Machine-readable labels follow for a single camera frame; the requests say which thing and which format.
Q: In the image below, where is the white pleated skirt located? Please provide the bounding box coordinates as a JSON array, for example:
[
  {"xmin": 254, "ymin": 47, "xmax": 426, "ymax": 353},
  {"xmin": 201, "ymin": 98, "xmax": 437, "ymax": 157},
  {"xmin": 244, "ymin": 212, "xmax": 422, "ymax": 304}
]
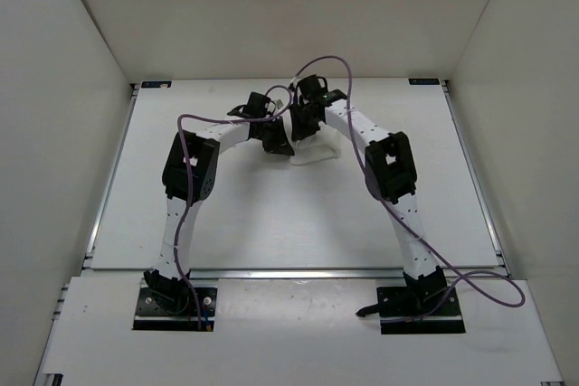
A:
[{"xmin": 289, "ymin": 127, "xmax": 341, "ymax": 166}]

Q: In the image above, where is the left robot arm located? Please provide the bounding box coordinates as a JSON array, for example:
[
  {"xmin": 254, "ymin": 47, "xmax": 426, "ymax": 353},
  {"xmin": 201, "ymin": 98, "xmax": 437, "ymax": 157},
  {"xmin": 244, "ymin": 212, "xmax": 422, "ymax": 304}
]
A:
[{"xmin": 144, "ymin": 92, "xmax": 295, "ymax": 315}]

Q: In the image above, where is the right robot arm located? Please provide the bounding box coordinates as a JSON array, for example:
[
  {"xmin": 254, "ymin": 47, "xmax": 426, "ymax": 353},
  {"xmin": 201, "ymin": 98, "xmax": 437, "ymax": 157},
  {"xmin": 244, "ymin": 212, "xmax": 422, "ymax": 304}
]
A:
[{"xmin": 289, "ymin": 75, "xmax": 447, "ymax": 316}]

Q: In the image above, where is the right blue corner label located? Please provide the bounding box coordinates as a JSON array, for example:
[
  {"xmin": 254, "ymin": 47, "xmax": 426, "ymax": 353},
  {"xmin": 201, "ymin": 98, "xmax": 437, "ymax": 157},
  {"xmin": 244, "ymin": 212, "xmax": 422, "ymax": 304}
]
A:
[{"xmin": 408, "ymin": 78, "xmax": 440, "ymax": 86}]

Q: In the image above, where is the blue corner label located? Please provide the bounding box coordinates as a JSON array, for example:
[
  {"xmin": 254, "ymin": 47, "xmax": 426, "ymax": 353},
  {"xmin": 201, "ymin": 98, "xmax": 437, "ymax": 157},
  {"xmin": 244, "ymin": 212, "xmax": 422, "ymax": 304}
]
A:
[
  {"xmin": 408, "ymin": 78, "xmax": 440, "ymax": 86},
  {"xmin": 140, "ymin": 80, "xmax": 172, "ymax": 89}
]

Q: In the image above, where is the left blue corner label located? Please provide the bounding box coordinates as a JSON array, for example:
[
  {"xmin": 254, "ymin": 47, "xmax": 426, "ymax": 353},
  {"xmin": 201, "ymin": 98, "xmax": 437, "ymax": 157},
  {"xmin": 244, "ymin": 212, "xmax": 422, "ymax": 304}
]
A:
[{"xmin": 140, "ymin": 80, "xmax": 172, "ymax": 89}]

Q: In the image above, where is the aluminium front table rail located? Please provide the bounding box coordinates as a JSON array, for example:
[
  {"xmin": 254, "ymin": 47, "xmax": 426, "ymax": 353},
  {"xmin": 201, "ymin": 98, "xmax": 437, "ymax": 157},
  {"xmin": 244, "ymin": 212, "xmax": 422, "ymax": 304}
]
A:
[{"xmin": 81, "ymin": 267, "xmax": 508, "ymax": 280}]

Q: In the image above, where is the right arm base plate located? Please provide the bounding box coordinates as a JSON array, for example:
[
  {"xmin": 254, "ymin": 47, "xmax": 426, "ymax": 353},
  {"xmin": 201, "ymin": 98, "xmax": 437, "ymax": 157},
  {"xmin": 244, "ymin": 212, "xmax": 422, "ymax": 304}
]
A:
[{"xmin": 356, "ymin": 287, "xmax": 466, "ymax": 335}]

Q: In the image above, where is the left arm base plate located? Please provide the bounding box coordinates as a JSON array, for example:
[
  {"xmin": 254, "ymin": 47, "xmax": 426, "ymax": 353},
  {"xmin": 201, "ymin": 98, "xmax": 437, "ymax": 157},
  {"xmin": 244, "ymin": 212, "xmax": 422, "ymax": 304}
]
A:
[{"xmin": 132, "ymin": 280, "xmax": 218, "ymax": 333}]

